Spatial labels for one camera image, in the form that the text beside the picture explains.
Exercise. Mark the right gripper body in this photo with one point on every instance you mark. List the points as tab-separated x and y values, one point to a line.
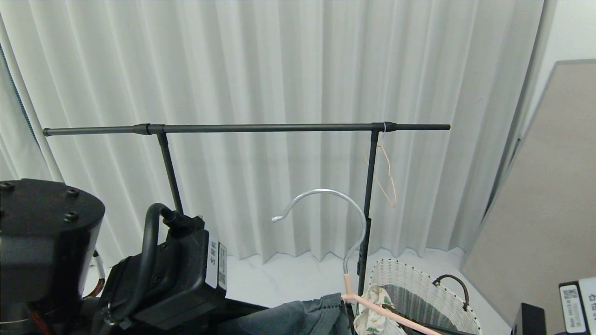
531	321

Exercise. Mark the cream printed garment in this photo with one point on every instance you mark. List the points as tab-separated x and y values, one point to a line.
375	311

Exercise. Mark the pink clothes hanger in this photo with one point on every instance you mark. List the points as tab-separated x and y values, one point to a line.
347	284
394	197

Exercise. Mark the dark grey garment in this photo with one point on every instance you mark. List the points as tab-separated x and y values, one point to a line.
288	321

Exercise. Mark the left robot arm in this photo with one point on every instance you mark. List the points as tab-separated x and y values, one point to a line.
42	232

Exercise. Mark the white laundry basket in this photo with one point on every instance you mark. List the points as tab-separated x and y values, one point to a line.
409	279

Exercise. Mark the black clothes rack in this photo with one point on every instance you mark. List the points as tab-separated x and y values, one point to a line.
279	127

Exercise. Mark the beige partition panel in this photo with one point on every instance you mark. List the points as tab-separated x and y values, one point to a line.
549	209

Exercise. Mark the white curtain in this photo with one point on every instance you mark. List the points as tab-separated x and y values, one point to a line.
233	60

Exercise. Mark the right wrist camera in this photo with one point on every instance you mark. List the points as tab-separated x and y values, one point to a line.
579	307

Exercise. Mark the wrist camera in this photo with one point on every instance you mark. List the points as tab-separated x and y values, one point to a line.
579	307
186	270

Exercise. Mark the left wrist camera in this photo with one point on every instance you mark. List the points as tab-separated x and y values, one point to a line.
186	270

